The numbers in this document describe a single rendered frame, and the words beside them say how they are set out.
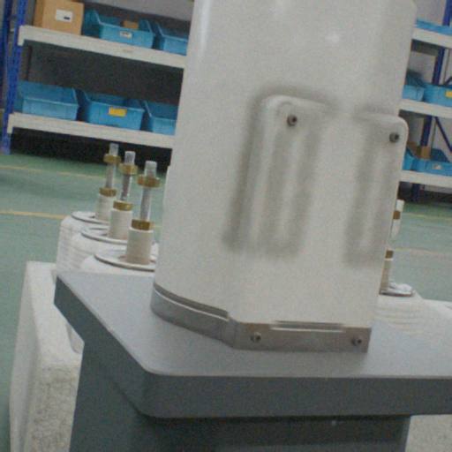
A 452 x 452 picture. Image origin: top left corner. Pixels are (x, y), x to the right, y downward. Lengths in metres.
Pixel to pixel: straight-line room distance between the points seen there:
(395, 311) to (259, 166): 0.47
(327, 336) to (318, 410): 0.04
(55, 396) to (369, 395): 0.39
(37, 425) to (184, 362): 0.39
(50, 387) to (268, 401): 0.38
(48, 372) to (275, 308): 0.36
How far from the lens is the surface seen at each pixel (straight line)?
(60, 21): 5.25
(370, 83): 0.31
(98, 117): 5.26
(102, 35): 5.30
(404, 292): 0.77
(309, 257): 0.31
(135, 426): 0.30
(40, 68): 5.91
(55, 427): 0.66
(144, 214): 0.70
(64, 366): 0.65
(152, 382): 0.27
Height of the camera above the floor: 0.38
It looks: 7 degrees down
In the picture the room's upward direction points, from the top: 9 degrees clockwise
